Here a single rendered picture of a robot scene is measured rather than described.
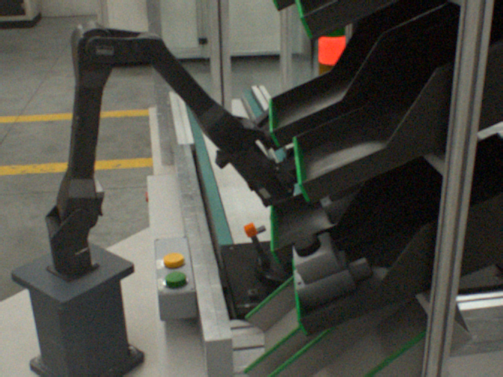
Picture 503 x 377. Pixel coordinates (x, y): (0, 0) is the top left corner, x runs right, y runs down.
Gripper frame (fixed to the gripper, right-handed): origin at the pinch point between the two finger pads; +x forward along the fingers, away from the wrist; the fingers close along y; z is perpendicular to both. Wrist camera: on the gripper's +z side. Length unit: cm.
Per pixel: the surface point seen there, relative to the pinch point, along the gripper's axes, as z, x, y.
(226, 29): 8, -9, 105
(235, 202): -14.4, 10.2, 41.3
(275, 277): -9.3, 4.7, -5.0
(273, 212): 0.6, -14.8, -21.9
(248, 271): -13.6, 4.1, 0.8
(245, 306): -15.4, 2.6, -10.1
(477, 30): 29, -34, -53
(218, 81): -4, 3, 105
